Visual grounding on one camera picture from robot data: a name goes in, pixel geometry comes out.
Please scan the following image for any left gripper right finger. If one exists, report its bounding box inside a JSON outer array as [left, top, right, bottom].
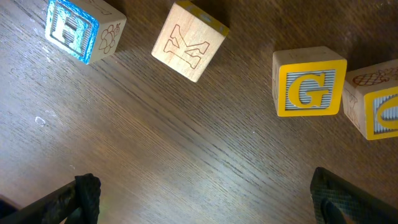
[[310, 167, 397, 223]]

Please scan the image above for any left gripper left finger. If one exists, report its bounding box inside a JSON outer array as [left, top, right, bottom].
[[1, 173, 101, 224]]

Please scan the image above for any yellow O block left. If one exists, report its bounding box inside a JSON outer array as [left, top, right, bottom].
[[343, 59, 397, 140]]

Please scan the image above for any yellow G block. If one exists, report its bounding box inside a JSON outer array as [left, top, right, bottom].
[[272, 46, 347, 117]]

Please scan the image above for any blue H block upper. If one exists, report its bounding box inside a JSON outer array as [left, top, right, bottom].
[[45, 0, 127, 64]]

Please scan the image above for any wooden yellow-sided K block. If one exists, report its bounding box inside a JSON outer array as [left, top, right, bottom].
[[151, 1, 229, 82]]

